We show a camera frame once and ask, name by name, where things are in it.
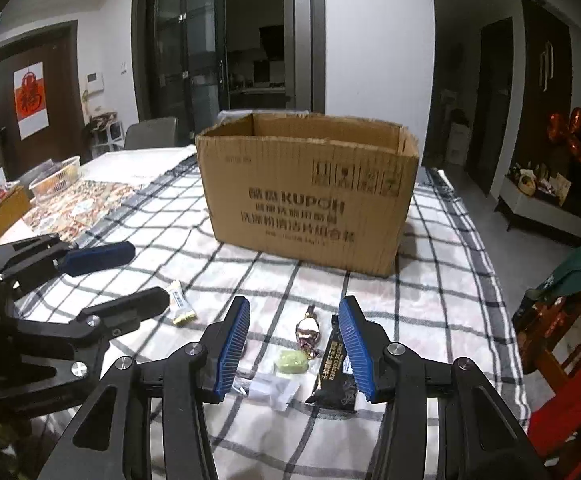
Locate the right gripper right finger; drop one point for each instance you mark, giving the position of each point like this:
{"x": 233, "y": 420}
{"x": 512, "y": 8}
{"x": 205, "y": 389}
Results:
{"x": 479, "y": 438}

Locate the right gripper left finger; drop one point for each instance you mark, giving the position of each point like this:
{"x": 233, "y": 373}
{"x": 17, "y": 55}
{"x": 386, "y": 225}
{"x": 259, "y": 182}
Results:
{"x": 109, "y": 438}

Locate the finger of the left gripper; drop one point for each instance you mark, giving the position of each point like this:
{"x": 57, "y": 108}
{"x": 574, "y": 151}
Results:
{"x": 46, "y": 256}
{"x": 115, "y": 309}

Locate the white gold snack bar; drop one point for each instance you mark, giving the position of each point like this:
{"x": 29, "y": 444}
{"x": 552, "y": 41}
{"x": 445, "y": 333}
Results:
{"x": 180, "y": 311}

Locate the black cheese cracker packet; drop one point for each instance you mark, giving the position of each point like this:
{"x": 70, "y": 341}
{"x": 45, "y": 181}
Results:
{"x": 335, "y": 387}

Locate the clear plastic wrapper packet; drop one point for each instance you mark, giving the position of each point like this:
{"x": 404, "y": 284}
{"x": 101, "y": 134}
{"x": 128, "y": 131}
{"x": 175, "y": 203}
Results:
{"x": 266, "y": 389}

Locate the light green sweet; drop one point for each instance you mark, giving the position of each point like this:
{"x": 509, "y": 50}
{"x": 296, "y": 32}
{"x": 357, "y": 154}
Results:
{"x": 292, "y": 362}

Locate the purple silver candy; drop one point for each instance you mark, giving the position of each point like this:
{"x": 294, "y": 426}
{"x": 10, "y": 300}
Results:
{"x": 307, "y": 332}

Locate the yellow cardboard box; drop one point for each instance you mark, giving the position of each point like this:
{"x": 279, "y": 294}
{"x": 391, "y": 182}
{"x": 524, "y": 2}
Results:
{"x": 13, "y": 206}

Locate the patterned floral placemat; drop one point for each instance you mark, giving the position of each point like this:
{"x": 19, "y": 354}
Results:
{"x": 72, "y": 212}

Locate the clear plastic food container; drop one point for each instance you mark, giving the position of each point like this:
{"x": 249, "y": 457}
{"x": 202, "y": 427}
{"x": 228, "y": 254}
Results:
{"x": 55, "y": 180}

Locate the red wooden chair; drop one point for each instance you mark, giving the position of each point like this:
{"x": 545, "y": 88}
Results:
{"x": 550, "y": 344}

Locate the red fu door poster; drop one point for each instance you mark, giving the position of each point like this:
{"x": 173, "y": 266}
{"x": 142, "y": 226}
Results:
{"x": 30, "y": 100}

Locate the checkered white black tablecloth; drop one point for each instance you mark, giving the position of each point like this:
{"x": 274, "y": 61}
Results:
{"x": 443, "y": 301}

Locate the grey dining chair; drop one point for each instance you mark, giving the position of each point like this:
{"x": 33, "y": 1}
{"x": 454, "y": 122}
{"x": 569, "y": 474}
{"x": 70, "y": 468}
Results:
{"x": 152, "y": 133}

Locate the dark green cloth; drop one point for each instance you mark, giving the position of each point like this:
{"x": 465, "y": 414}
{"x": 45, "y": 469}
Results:
{"x": 564, "y": 281}

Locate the white low tv cabinet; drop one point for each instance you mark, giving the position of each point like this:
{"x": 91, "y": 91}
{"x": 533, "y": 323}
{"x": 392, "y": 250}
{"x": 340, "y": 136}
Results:
{"x": 525, "y": 207}

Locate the brown cardboard box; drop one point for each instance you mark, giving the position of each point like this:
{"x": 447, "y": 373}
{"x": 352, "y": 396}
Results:
{"x": 334, "y": 191}

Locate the dark glass sliding door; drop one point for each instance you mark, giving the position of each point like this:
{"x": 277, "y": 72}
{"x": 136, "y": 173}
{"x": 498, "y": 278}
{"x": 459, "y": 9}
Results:
{"x": 194, "y": 59}

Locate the red heart balloons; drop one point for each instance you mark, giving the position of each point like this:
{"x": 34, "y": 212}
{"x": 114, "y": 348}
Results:
{"x": 567, "y": 131}

